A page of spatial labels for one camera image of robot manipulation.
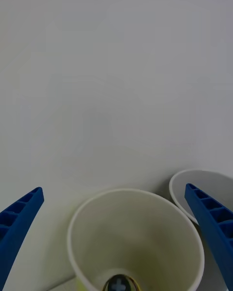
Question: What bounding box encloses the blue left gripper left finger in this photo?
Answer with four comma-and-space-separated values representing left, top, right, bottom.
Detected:
0, 186, 45, 291

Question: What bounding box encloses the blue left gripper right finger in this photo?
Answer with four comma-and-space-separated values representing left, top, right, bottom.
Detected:
184, 183, 233, 291

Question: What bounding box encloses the yellow label bottle black cap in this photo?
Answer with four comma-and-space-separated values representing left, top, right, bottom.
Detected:
103, 274, 139, 291

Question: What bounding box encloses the grey plastic bin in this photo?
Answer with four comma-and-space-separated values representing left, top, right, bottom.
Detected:
169, 169, 233, 291

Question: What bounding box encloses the yellow-green plastic bin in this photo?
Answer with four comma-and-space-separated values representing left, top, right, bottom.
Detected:
67, 188, 205, 291

